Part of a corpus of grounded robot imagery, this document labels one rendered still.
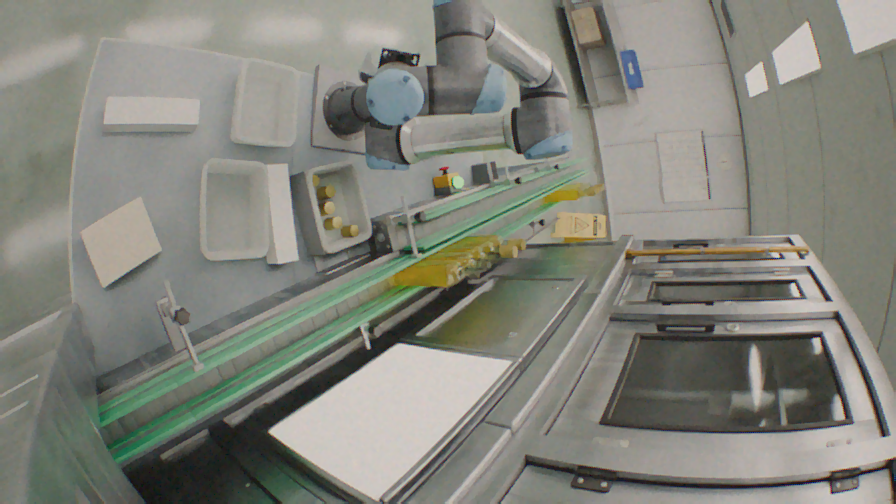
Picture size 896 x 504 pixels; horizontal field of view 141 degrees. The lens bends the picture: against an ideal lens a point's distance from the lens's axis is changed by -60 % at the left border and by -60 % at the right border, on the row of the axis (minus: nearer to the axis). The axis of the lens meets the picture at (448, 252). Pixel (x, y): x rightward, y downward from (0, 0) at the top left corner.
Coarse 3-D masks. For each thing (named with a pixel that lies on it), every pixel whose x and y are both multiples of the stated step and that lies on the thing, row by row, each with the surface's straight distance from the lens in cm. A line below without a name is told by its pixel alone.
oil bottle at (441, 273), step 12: (420, 264) 103; (432, 264) 101; (444, 264) 98; (456, 264) 98; (396, 276) 109; (408, 276) 105; (420, 276) 103; (432, 276) 100; (444, 276) 98; (456, 276) 97
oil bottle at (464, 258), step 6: (462, 252) 105; (426, 258) 107; (432, 258) 106; (438, 258) 105; (444, 258) 104; (450, 258) 102; (456, 258) 101; (462, 258) 101; (468, 258) 101; (462, 264) 101; (468, 264) 101
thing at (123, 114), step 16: (112, 112) 90; (128, 112) 90; (144, 112) 90; (160, 112) 91; (176, 112) 92; (192, 112) 93; (112, 128) 92; (128, 128) 93; (144, 128) 93; (160, 128) 94; (176, 128) 94; (192, 128) 95
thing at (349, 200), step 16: (320, 176) 110; (336, 176) 113; (352, 176) 110; (336, 192) 112; (352, 192) 111; (336, 208) 112; (352, 208) 112; (320, 224) 99; (352, 224) 114; (368, 224) 109; (336, 240) 110; (352, 240) 106
